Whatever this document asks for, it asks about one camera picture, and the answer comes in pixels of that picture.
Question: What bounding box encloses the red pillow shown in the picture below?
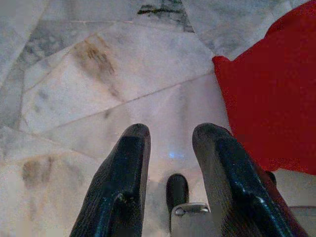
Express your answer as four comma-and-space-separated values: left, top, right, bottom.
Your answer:
212, 0, 316, 176

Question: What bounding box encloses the robot black right foot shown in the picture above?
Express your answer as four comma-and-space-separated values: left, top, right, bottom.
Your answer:
265, 170, 277, 186

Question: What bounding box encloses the robot black foot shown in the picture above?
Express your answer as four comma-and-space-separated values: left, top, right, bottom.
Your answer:
165, 173, 190, 211
265, 170, 277, 186

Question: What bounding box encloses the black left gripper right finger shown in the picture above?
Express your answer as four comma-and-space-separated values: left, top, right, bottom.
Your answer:
192, 122, 309, 237

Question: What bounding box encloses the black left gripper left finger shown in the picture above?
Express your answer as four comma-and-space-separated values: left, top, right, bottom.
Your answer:
70, 123, 152, 237

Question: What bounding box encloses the robot black left foot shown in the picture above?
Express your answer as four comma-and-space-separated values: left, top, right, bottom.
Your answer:
165, 173, 190, 211

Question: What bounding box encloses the robot silver left leg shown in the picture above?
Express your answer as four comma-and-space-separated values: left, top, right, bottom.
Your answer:
170, 202, 218, 237

